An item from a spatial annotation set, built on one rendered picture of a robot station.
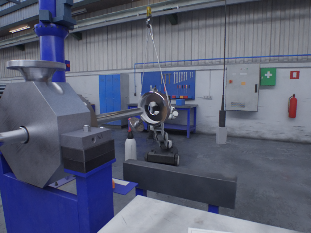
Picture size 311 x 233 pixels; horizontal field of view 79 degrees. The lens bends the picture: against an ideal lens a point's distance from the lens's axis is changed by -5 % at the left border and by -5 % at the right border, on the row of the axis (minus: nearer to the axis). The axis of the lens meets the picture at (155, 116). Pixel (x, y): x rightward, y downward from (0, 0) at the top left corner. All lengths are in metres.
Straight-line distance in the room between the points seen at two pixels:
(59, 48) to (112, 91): 3.86
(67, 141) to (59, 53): 2.33
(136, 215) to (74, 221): 0.37
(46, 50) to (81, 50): 5.50
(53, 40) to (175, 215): 2.76
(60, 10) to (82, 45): 5.50
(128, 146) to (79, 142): 2.76
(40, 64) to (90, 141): 0.40
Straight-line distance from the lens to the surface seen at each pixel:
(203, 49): 6.06
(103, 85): 6.95
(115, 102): 6.66
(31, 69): 1.04
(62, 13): 3.08
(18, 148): 1.14
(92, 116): 1.10
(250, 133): 5.89
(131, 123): 2.25
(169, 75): 6.20
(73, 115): 0.92
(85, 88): 8.28
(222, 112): 1.45
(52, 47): 3.08
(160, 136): 3.27
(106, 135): 0.91
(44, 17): 3.04
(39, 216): 1.24
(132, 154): 3.58
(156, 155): 3.45
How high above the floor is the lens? 1.29
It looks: 8 degrees down
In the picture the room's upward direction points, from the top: straight up
